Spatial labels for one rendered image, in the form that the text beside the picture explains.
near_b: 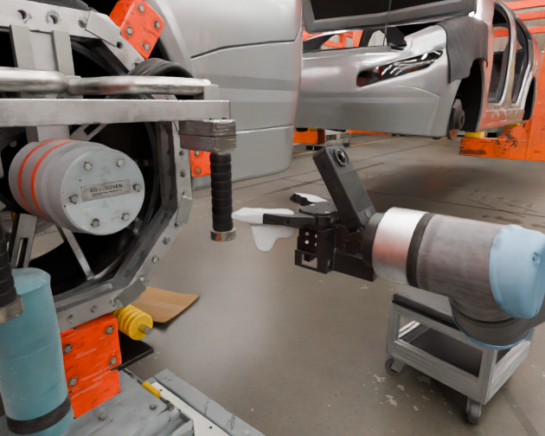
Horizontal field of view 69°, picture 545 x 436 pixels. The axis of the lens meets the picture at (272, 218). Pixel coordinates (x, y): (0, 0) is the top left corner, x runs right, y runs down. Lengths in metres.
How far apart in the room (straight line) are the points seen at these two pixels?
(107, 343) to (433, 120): 2.65
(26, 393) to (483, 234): 0.63
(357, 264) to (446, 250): 0.12
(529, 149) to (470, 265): 3.51
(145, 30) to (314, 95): 2.36
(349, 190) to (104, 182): 0.35
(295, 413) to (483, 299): 1.06
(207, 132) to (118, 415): 0.78
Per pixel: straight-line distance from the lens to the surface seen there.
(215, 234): 0.68
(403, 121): 2.98
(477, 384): 1.44
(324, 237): 0.52
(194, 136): 0.67
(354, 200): 0.51
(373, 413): 1.48
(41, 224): 1.03
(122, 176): 0.63
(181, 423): 1.22
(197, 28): 1.11
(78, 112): 0.55
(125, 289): 0.86
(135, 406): 1.18
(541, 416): 1.68
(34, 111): 0.53
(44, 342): 0.67
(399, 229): 0.47
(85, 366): 0.87
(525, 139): 3.95
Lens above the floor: 0.97
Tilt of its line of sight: 16 degrees down
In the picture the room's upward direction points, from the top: straight up
